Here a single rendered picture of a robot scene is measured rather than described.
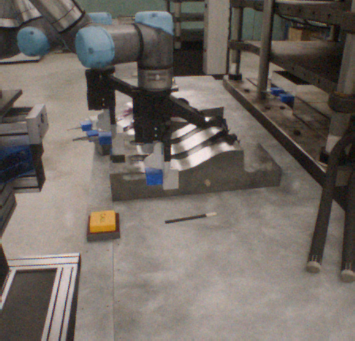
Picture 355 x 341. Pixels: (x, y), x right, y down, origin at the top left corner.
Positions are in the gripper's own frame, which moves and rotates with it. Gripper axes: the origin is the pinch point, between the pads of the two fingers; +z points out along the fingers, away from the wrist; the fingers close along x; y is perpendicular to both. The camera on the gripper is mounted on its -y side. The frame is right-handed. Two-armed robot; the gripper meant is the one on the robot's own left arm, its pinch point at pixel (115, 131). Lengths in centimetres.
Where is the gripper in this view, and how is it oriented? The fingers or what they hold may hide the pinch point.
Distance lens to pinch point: 110.1
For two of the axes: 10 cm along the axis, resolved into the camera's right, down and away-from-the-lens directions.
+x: 1.6, 4.5, -8.8
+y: -9.9, 0.8, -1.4
